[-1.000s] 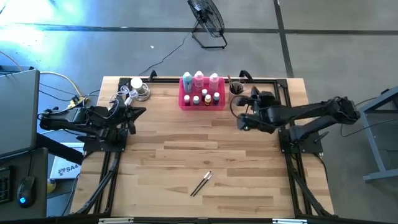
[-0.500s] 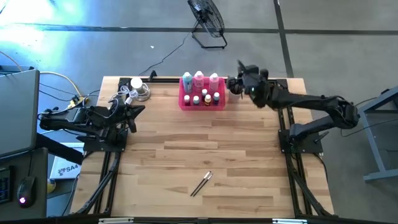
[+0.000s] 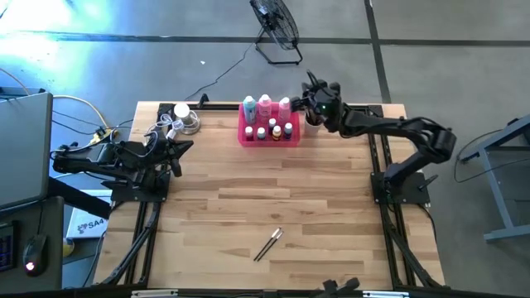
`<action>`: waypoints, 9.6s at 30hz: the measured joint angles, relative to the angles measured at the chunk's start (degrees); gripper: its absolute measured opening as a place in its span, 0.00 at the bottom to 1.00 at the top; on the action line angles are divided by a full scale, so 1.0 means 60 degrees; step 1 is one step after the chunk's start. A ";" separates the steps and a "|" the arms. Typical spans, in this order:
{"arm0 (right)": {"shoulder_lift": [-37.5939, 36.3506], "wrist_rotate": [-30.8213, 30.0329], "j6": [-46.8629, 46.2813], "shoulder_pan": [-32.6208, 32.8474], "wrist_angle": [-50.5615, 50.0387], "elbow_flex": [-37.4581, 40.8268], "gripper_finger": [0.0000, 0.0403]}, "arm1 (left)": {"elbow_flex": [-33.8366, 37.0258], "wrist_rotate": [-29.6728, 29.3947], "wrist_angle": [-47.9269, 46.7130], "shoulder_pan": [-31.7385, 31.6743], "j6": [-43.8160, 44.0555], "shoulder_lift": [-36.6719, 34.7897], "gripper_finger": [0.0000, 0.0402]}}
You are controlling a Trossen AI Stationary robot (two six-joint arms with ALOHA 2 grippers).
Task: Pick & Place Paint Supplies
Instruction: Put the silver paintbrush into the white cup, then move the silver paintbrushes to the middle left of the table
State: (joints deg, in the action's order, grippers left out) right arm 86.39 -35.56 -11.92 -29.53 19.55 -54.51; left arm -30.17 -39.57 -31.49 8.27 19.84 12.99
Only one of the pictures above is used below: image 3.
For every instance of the large teal paint bottle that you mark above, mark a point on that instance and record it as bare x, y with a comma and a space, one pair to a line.
249, 109

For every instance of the dark grey desk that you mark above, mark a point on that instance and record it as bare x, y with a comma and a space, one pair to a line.
54, 273

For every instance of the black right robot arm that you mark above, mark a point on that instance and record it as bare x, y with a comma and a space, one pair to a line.
393, 124

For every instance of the black floor fan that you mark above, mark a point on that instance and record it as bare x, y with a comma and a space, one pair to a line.
275, 25

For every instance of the white strip on frame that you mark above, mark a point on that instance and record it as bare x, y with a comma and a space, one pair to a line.
155, 293
385, 294

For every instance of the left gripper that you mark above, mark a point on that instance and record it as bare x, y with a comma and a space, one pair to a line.
159, 155

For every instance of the black keyboard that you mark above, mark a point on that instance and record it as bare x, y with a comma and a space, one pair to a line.
6, 248

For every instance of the pink plastic tray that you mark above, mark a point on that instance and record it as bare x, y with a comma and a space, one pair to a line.
265, 142

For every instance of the black clamp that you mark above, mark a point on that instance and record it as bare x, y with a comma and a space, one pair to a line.
203, 100

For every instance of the large pink paint bottle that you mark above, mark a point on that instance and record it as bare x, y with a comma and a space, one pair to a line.
265, 107
284, 109

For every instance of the black computer mouse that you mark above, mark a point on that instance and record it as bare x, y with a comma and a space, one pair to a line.
35, 254

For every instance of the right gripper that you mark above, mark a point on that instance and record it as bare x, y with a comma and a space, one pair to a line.
325, 103

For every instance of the small yellow paint bottle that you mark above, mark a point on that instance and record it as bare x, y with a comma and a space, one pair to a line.
276, 132

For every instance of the brush pair bottom centre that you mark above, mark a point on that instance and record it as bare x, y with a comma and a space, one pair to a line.
267, 244

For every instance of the small magenta paint bottle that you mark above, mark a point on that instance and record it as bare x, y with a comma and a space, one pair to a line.
249, 132

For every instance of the small light blue paint bottle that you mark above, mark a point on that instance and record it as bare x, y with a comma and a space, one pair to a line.
261, 133

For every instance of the grey metal table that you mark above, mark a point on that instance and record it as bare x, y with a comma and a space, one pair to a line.
497, 182

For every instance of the yellow power strip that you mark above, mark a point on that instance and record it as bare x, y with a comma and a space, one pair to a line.
102, 134

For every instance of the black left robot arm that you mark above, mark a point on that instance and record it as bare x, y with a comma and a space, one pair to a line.
83, 163

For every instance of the yellow round object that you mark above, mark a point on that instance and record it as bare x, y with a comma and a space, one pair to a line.
68, 248

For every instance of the beige paper cup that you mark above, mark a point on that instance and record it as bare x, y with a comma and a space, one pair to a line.
310, 130

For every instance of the white printed box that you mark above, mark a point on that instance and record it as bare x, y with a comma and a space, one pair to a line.
85, 225

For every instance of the small dark purple paint bottle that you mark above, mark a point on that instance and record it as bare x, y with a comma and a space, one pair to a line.
272, 122

